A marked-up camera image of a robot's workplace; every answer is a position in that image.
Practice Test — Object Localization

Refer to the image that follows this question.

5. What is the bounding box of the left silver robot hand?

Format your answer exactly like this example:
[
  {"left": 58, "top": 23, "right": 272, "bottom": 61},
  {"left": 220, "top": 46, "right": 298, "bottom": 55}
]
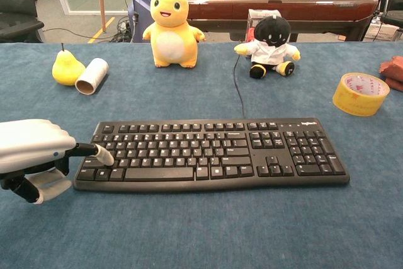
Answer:
[{"left": 0, "top": 118, "right": 115, "bottom": 205}]

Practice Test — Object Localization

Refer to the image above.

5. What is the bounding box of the black Logitech keyboard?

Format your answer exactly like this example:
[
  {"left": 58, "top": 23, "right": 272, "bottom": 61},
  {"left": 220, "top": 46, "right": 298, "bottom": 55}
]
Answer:
[{"left": 72, "top": 117, "right": 351, "bottom": 193}]

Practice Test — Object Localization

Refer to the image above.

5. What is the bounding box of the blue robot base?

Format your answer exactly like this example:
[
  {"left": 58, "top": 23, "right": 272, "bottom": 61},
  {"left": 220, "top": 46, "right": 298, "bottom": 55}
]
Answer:
[{"left": 127, "top": 0, "right": 167, "bottom": 43}]

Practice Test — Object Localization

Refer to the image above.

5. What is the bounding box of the yellow pear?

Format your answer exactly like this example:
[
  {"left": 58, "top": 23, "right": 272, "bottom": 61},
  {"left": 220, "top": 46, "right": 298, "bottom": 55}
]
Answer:
[{"left": 52, "top": 43, "right": 86, "bottom": 86}]

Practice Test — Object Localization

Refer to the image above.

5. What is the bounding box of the white cardboard tube roll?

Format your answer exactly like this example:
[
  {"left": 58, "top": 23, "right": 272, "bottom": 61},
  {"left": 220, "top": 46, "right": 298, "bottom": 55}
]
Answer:
[{"left": 74, "top": 57, "right": 110, "bottom": 96}]

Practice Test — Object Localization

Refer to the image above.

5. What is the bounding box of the black office chair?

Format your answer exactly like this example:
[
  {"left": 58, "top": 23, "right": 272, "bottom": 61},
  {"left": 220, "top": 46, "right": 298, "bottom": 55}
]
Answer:
[{"left": 0, "top": 0, "right": 45, "bottom": 43}]

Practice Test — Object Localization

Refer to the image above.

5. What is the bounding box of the wooden pole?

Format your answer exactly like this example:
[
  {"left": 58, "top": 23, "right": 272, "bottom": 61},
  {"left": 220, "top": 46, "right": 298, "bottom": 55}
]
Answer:
[{"left": 96, "top": 0, "right": 107, "bottom": 33}]

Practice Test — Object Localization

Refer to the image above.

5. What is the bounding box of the yellow dinosaur plush toy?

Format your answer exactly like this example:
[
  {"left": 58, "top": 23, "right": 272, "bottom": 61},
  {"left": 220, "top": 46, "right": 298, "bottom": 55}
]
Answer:
[{"left": 142, "top": 0, "right": 206, "bottom": 69}]

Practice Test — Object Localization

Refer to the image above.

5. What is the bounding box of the blue table cloth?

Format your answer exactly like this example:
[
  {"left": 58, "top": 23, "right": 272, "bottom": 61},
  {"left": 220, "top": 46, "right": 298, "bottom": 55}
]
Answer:
[{"left": 0, "top": 41, "right": 403, "bottom": 269}]

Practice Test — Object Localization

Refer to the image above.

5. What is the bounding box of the red and white box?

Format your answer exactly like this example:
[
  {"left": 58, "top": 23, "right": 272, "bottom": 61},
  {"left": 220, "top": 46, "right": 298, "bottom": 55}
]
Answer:
[{"left": 246, "top": 9, "right": 281, "bottom": 43}]

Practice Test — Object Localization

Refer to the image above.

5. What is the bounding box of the black-headed plush doll white coat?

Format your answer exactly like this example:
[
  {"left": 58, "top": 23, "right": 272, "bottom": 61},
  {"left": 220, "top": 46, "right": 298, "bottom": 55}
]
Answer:
[{"left": 234, "top": 14, "right": 302, "bottom": 79}]

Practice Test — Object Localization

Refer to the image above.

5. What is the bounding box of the brown mahjong table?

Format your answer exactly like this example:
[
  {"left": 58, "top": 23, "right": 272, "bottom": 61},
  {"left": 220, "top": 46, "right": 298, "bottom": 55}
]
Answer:
[{"left": 185, "top": 0, "right": 378, "bottom": 42}]

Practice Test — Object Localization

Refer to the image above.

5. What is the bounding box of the yellow packing tape roll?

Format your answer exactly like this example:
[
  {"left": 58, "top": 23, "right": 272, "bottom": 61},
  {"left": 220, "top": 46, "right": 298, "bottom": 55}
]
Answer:
[{"left": 332, "top": 72, "right": 391, "bottom": 117}]

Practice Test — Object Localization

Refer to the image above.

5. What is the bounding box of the white plastic crate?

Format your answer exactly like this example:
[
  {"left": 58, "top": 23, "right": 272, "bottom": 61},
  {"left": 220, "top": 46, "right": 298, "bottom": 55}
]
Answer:
[{"left": 363, "top": 18, "right": 400, "bottom": 42}]

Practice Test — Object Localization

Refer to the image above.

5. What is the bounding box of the red-brown cloth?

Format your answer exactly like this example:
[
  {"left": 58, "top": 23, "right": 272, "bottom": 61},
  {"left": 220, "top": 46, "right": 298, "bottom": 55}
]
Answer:
[{"left": 378, "top": 55, "right": 403, "bottom": 93}]

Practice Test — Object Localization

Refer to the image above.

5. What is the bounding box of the thin dark cable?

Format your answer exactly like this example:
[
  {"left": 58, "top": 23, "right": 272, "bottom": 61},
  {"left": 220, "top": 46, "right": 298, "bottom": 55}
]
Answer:
[{"left": 233, "top": 54, "right": 248, "bottom": 119}]

